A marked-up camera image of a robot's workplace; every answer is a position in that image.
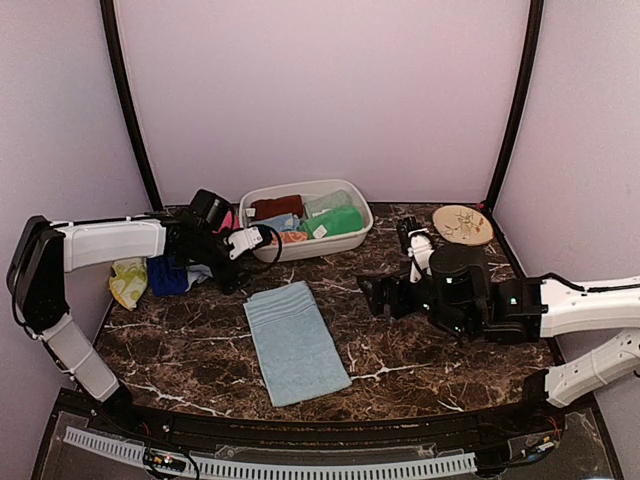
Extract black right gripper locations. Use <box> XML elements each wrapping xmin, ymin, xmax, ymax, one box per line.
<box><xmin>356</xmin><ymin>261</ymin><xmax>475</xmax><ymax>338</ymax></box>

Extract large light blue towel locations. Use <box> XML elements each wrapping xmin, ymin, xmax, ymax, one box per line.
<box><xmin>244</xmin><ymin>281</ymin><xmax>352</xmax><ymax>407</ymax></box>

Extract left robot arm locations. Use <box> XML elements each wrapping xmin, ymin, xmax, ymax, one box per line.
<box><xmin>6</xmin><ymin>190</ymin><xmax>267</xmax><ymax>436</ymax></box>

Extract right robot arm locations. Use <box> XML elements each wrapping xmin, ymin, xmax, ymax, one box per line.
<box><xmin>357</xmin><ymin>244</ymin><xmax>639</xmax><ymax>434</ymax></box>

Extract small pale blue cloth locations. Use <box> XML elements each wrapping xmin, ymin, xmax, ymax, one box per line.
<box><xmin>186</xmin><ymin>264</ymin><xmax>213</xmax><ymax>288</ymax></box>

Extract dark blue towel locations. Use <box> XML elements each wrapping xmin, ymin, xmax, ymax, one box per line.
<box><xmin>146</xmin><ymin>256</ymin><xmax>189</xmax><ymax>297</ymax></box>

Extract pink towel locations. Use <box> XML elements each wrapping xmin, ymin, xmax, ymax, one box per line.
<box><xmin>214</xmin><ymin>210</ymin><xmax>239</xmax><ymax>234</ymax></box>

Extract yellow lemon print cloth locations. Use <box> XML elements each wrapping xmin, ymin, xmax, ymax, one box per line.
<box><xmin>109</xmin><ymin>258</ymin><xmax>148</xmax><ymax>311</ymax></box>

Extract rolled orange patterned towel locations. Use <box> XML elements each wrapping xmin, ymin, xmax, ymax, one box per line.
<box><xmin>271</xmin><ymin>231</ymin><xmax>309</xmax><ymax>246</ymax></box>

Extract rolled light blue towel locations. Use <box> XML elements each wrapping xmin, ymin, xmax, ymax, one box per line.
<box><xmin>252</xmin><ymin>213</ymin><xmax>301</xmax><ymax>233</ymax></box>

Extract rolled maroon towel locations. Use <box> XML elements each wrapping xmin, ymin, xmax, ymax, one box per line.
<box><xmin>250</xmin><ymin>194</ymin><xmax>304</xmax><ymax>220</ymax></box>

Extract white plastic basin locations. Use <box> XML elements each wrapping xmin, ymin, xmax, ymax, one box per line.
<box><xmin>238</xmin><ymin>179</ymin><xmax>374</xmax><ymax>262</ymax></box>

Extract rolled pale green towel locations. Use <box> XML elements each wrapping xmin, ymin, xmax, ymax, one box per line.
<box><xmin>304</xmin><ymin>189</ymin><xmax>353</xmax><ymax>218</ymax></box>

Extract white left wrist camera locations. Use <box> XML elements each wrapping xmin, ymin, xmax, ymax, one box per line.
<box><xmin>224</xmin><ymin>224</ymin><xmax>273</xmax><ymax>260</ymax></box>

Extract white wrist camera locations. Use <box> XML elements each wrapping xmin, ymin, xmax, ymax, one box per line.
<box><xmin>396</xmin><ymin>216</ymin><xmax>435</xmax><ymax>284</ymax></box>
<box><xmin>224</xmin><ymin>224</ymin><xmax>273</xmax><ymax>260</ymax></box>

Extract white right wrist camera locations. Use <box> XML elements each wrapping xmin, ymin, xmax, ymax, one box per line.
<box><xmin>396</xmin><ymin>216</ymin><xmax>435</xmax><ymax>284</ymax></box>

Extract black front table rail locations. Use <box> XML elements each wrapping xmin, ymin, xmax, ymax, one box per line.
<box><xmin>49</xmin><ymin>384</ymin><xmax>601</xmax><ymax>456</ymax></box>

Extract white slotted cable duct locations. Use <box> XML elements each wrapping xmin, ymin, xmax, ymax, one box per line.
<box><xmin>62</xmin><ymin>427</ymin><xmax>478</xmax><ymax>479</ymax></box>

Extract black left frame post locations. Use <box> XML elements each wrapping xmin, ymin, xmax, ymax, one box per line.
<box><xmin>99</xmin><ymin>0</ymin><xmax>164</xmax><ymax>211</ymax></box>

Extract black frame post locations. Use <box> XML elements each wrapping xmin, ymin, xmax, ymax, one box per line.
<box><xmin>99</xmin><ymin>0</ymin><xmax>164</xmax><ymax>211</ymax></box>
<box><xmin>481</xmin><ymin>0</ymin><xmax>545</xmax><ymax>215</ymax></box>

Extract black right frame post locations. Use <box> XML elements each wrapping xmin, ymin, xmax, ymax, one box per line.
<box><xmin>481</xmin><ymin>0</ymin><xmax>545</xmax><ymax>215</ymax></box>

